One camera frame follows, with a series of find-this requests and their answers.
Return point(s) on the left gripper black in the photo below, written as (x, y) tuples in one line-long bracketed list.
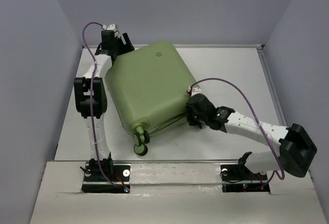
[(128, 48)]

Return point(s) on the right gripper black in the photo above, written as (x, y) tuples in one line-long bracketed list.
[(192, 120)]

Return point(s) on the green suitcase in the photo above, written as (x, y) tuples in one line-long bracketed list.
[(149, 88)]

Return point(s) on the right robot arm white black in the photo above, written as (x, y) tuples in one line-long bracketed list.
[(291, 149)]

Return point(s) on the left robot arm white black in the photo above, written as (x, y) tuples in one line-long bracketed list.
[(91, 101)]

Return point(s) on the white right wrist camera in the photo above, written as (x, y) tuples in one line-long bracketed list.
[(191, 91)]

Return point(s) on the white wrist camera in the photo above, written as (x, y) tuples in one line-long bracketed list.
[(112, 27), (191, 91)]

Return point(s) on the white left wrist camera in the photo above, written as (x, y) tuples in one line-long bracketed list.
[(112, 27)]

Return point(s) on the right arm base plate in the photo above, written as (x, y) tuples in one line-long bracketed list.
[(236, 179)]

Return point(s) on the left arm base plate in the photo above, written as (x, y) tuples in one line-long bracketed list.
[(113, 180)]

